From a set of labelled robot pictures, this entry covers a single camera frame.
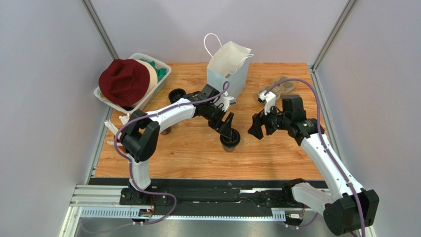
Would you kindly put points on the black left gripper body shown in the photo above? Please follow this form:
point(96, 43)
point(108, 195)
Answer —
point(215, 121)

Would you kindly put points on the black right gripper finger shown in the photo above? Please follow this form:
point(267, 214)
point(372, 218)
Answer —
point(255, 129)
point(270, 123)

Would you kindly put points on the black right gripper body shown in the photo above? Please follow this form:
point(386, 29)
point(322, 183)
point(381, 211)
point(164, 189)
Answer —
point(266, 122)

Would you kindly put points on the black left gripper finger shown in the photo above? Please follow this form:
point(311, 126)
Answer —
point(228, 121)
point(225, 131)

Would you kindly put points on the stack of black cups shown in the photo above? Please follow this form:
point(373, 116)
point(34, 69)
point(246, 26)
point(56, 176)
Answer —
point(166, 131)

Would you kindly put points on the white paper bag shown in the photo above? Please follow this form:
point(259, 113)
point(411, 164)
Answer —
point(230, 63)

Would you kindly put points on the brown coffee cup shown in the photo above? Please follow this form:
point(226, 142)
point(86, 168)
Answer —
point(229, 148)

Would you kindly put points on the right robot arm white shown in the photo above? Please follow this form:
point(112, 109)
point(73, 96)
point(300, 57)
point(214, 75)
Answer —
point(347, 206)

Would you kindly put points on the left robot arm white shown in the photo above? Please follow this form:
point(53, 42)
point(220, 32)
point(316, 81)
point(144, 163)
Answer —
point(139, 136)

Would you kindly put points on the brown pulp cup carrier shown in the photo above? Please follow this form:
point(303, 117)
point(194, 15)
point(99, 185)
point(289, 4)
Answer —
point(281, 89)

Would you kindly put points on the green cloth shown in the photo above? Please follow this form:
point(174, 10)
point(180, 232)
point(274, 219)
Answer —
point(161, 72)

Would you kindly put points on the beige hat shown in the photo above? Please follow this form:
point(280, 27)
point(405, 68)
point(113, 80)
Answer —
point(152, 78)

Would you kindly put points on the dark red bucket hat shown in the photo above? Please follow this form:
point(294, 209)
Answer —
point(124, 82)

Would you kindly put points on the white plastic basket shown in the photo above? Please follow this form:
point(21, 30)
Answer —
point(141, 104)

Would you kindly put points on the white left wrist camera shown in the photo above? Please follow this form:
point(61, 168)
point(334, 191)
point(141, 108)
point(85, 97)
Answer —
point(226, 101)

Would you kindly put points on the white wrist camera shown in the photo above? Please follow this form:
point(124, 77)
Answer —
point(268, 99)
point(226, 101)

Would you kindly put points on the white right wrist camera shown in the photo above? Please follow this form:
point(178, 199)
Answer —
point(268, 99)

